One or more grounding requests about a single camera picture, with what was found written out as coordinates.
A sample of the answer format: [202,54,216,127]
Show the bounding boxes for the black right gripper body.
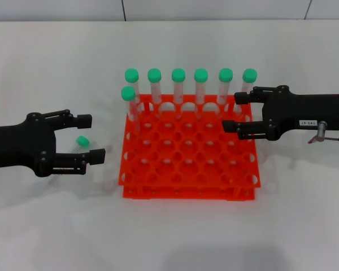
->
[262,89,339,142]

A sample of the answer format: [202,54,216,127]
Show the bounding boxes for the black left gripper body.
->
[0,112,57,178]

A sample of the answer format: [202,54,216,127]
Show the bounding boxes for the clear test tube green cap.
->
[48,135,90,186]
[216,68,234,116]
[124,68,142,122]
[147,68,163,118]
[234,68,258,116]
[121,86,142,135]
[171,68,186,118]
[194,68,209,118]

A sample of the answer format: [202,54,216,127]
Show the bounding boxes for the orange test tube rack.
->
[118,94,263,202]

